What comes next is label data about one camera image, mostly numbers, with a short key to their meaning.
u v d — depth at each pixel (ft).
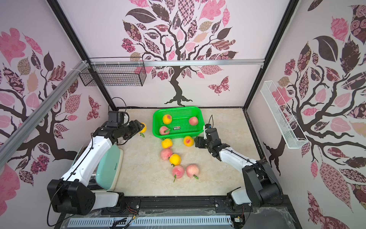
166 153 2.87
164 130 3.23
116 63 2.94
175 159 2.81
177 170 2.61
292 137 2.38
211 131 2.25
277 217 2.35
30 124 1.83
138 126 2.42
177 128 3.49
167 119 3.45
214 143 2.25
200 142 2.61
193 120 3.41
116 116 2.00
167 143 3.02
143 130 2.50
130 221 2.25
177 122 3.61
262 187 1.40
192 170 2.62
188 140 3.05
